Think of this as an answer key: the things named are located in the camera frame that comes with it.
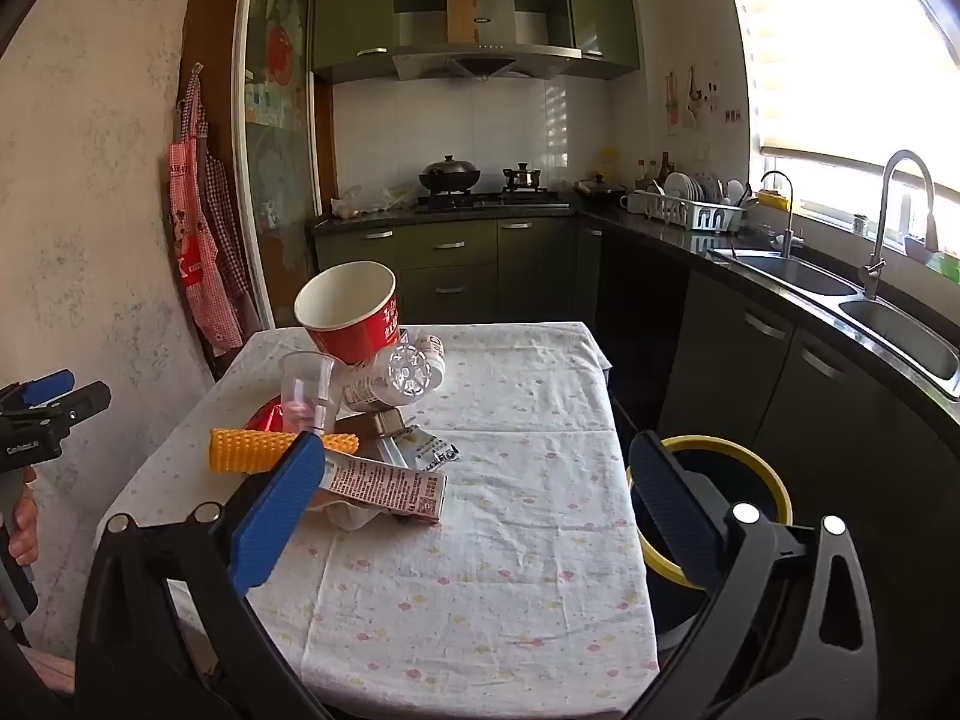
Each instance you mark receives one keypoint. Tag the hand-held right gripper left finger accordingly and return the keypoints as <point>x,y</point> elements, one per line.
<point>277,517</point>

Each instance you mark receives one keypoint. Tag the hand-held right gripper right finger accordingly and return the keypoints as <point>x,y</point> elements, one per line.
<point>675,517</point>

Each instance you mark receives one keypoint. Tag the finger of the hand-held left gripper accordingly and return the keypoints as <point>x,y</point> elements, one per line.
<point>82,405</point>
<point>49,388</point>

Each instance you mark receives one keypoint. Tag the white cloth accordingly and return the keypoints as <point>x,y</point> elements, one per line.
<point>352,517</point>

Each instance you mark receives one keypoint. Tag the yellow ridged wrapper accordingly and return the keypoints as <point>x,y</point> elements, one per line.
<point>240,450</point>

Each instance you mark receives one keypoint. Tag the black yellow-rimmed trash bin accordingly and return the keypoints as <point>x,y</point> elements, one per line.
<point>720,442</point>

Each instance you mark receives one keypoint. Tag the red foil wrapper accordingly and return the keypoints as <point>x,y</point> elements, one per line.
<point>268,420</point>

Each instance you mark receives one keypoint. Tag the printed paper wrapper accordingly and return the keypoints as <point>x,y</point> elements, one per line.
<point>390,487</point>

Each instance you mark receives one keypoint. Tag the clear plastic cup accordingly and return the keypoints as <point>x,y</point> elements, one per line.
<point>307,390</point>

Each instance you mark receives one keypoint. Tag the clear plastic bottle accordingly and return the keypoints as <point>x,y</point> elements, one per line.
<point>375,390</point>

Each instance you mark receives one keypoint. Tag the red paper cup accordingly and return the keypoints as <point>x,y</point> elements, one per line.
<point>360,337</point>

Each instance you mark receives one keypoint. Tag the person's left forearm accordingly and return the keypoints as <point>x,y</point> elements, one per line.
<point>49,671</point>

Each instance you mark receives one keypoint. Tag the person's left hand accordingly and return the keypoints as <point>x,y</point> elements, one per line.
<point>24,521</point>

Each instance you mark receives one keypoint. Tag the red checked apron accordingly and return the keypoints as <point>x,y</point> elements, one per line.
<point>187,240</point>

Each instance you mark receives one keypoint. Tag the dark checked apron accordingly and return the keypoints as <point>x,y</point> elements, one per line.
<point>229,240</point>

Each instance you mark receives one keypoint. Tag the white pill bottle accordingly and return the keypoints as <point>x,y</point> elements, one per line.
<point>433,351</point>

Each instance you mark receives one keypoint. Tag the black kitchen countertop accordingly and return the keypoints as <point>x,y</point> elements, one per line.
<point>675,236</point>

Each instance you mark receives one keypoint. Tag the steel double sink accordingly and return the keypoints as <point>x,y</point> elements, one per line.
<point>900,330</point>

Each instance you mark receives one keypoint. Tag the small black faucet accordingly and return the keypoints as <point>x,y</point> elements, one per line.
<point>786,236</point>

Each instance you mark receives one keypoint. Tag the white dish rack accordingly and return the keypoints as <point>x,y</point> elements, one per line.
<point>690,210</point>

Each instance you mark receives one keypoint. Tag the green base cabinets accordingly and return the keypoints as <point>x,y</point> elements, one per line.
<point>450,262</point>

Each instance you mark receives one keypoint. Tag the tall steel faucet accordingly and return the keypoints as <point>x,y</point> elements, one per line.
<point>874,262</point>

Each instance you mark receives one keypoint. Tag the crumpled plastic bag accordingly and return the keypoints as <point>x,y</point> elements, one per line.
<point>367,202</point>

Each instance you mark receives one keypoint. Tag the yellow box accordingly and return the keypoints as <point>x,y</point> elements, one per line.
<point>774,200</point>

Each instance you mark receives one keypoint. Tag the lidded frying pan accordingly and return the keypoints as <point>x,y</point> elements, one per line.
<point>598,189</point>

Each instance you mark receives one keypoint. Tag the printed glass sliding door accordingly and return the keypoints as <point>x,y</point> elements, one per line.
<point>277,127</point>

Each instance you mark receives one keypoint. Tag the small cup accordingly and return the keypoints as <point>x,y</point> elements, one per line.
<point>860,223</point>

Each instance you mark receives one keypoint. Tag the brown sauce bottle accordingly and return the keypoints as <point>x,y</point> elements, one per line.
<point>666,169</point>

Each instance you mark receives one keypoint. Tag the green plastic item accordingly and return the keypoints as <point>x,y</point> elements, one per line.
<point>937,262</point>

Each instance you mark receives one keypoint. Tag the gas stove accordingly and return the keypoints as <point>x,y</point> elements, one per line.
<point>487,201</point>

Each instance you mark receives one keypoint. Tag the small steel pot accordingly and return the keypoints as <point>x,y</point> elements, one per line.
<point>521,176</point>

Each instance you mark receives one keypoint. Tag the black lidded wok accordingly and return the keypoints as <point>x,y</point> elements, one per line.
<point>448,174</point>

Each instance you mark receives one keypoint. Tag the kitchen window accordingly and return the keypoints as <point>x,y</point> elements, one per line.
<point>825,52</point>

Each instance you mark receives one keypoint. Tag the steel range hood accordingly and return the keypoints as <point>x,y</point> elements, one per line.
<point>495,37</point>

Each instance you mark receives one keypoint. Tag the cardboard piece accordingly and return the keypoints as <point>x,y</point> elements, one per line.
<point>462,15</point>

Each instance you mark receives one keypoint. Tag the wall hanging decoration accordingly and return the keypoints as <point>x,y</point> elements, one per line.
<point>675,101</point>

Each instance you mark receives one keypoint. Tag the green wall cabinets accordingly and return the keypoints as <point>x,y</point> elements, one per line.
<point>352,15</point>

